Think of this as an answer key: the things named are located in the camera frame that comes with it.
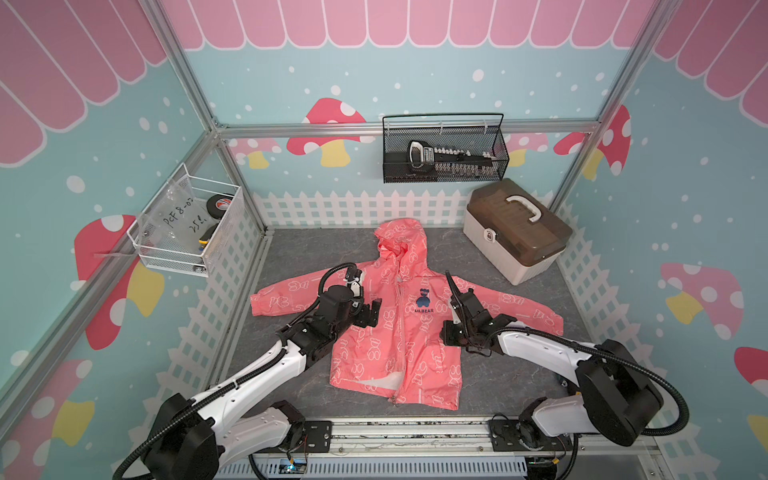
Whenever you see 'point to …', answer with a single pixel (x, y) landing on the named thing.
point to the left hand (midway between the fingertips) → (365, 301)
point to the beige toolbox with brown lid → (515, 230)
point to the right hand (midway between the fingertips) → (440, 334)
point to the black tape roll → (217, 205)
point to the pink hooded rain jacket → (412, 357)
